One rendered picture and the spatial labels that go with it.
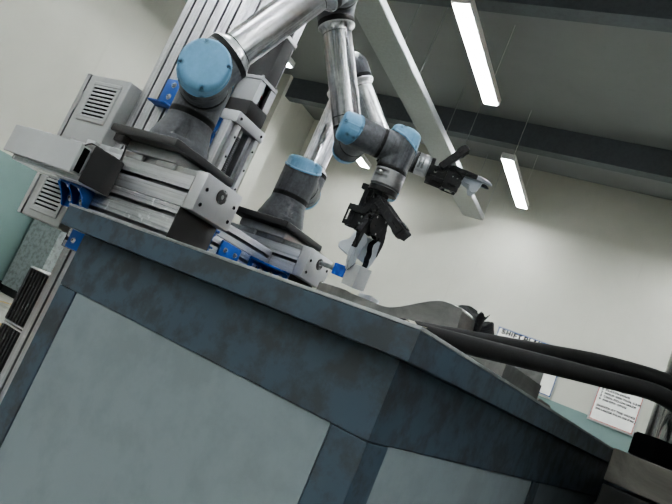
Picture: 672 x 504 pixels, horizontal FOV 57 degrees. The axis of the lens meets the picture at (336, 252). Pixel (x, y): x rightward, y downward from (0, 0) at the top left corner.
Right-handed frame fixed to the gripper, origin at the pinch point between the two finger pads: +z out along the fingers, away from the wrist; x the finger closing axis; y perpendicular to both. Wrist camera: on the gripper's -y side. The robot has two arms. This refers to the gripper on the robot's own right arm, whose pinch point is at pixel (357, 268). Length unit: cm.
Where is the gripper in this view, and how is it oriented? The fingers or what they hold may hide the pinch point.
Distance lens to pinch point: 146.7
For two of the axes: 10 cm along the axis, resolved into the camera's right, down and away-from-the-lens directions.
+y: -7.4, -2.8, 6.1
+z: -3.9, 9.2, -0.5
